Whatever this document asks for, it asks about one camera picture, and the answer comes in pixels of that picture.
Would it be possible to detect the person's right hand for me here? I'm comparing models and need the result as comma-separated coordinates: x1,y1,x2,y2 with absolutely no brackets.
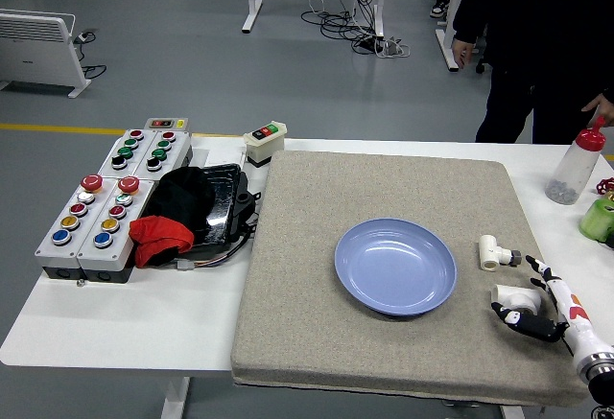
452,37,477,70

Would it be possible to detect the person's left hand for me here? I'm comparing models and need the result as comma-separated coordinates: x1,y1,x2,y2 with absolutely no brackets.
581,92,614,128

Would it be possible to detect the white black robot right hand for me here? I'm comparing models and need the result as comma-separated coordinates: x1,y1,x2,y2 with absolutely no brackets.
490,254,614,367

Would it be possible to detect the large white tee pipe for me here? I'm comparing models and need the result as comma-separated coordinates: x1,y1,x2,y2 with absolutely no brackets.
491,284,542,315

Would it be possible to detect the white tee pipe metal nut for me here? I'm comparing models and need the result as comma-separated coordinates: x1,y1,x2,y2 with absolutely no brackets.
478,234,524,272

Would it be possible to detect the blue round plate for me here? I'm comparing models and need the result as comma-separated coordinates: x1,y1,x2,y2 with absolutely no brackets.
334,218,459,318

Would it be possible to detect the clear squeeze bottle red cap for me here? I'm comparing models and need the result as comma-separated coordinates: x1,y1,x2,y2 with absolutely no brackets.
544,115,608,206

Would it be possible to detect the green plastic part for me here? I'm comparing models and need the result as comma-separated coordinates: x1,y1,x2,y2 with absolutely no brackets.
579,192,614,250

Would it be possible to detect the grey-brown mat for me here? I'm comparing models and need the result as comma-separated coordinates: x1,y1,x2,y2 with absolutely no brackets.
230,150,591,408

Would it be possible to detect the black plastic tray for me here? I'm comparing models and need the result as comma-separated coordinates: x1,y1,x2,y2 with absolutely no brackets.
191,163,263,247

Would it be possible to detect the black cloth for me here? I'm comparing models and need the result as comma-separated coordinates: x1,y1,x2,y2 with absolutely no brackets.
142,166,217,228

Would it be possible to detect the red cloth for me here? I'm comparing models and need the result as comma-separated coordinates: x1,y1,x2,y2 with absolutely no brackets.
129,215,196,268

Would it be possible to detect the five-button grey control box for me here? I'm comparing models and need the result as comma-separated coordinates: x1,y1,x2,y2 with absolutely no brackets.
35,174,118,280
76,175,155,284

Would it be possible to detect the white table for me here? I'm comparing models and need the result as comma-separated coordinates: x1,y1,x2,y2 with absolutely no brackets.
0,135,614,419

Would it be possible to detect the white panel heater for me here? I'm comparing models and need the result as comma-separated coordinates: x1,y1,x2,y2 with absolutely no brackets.
0,8,92,100

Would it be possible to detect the white desk frame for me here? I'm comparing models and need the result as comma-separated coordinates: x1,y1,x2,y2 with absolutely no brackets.
435,0,481,73

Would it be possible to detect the black floor cable tangle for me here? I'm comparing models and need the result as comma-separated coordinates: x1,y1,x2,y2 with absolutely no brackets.
300,0,385,56

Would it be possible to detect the white red-green switch box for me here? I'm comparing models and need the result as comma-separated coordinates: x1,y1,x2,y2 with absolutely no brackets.
243,120,289,169

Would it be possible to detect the small grey switch panel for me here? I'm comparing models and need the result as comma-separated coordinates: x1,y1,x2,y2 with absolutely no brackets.
144,117,191,132

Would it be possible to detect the wire bundle with connector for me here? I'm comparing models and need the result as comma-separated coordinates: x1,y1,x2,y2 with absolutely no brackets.
175,217,263,271

